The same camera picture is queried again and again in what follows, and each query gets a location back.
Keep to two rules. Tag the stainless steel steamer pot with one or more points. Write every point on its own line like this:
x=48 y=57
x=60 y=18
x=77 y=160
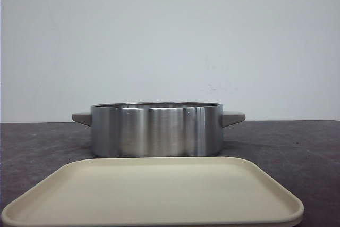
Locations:
x=164 y=129

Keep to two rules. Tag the cream plastic tray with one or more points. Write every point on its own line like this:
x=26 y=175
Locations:
x=170 y=191

